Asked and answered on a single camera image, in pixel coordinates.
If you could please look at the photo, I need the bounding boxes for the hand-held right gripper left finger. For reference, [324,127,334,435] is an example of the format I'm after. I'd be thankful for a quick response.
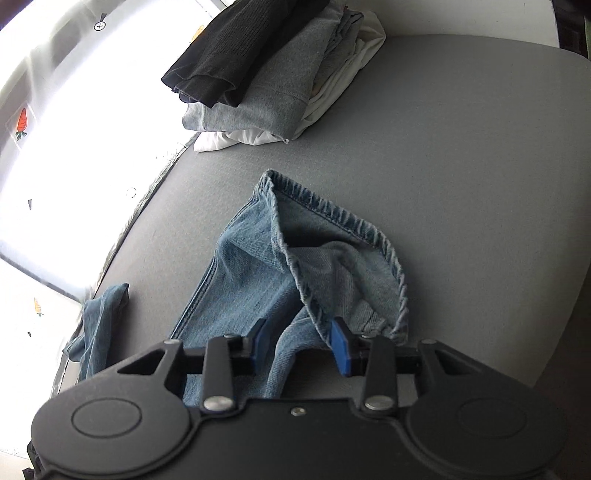
[104,318,269,412]

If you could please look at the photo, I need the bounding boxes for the white carrot-print sheet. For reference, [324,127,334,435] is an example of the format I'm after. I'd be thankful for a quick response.
[0,0,241,462]

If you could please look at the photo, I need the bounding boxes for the black folded garment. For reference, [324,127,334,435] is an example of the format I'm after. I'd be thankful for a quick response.
[161,0,346,108]

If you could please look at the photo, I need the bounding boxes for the grey folded sweater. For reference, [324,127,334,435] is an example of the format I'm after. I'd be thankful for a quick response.
[181,4,366,143]

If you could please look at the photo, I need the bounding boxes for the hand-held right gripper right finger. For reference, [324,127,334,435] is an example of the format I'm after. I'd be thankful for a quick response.
[330,317,502,412]

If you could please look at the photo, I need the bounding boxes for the light blue denim jeans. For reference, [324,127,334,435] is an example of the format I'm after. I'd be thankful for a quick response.
[62,169,410,400]

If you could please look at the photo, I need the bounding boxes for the white folded garment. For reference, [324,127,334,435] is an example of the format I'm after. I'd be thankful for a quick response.
[193,17,387,153]

